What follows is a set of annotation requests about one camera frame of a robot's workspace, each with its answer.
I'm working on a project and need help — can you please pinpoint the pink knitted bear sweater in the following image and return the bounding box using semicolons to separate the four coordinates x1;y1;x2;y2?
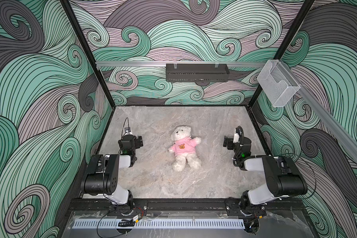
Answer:
169;136;198;156

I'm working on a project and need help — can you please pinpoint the white plush teddy bear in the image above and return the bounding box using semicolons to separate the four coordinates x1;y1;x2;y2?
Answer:
168;126;202;172

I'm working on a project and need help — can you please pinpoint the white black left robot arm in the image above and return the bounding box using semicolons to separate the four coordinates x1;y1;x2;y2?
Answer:
81;134;143;209

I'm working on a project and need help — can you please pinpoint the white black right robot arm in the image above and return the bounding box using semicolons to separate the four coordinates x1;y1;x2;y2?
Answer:
223;134;308;209

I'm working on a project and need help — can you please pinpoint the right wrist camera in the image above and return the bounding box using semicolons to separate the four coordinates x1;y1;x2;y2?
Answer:
233;132;240;143

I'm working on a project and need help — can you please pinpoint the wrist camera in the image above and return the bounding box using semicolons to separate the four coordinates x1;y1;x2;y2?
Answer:
233;132;240;143
123;127;132;135

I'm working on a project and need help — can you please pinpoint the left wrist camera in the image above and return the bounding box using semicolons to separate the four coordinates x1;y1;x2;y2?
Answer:
123;127;132;135

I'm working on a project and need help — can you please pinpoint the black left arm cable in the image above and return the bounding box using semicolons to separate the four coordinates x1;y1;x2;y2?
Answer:
121;117;130;136

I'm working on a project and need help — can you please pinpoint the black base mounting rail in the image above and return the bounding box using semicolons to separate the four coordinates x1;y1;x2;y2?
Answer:
68;198;304;217

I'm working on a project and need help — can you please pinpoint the clear plastic wall bin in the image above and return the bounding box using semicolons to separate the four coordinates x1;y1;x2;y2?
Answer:
257;59;300;108

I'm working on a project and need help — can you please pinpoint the black perforated wall tray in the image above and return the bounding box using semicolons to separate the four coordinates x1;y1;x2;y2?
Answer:
166;64;230;83

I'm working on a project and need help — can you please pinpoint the black enclosure corner post left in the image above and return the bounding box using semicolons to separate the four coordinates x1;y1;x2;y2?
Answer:
60;0;116;111

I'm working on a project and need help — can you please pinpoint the black enclosure corner post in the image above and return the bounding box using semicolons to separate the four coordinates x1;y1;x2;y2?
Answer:
248;0;315;110
60;0;116;111

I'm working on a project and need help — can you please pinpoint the white slotted cable duct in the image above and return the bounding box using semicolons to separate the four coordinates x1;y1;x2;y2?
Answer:
72;218;245;229

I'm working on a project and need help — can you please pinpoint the aluminium rail back wall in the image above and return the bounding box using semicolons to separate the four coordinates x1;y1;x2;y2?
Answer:
95;60;266;68

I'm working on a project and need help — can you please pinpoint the aluminium rail wall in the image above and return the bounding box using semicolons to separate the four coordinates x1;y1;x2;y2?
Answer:
95;60;266;68
283;63;357;164

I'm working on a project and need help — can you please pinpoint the aluminium rail right wall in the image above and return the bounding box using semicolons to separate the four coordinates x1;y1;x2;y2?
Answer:
283;63;357;164

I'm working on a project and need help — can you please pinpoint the black enclosure corner post right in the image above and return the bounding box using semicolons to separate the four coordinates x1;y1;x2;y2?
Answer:
248;0;315;110

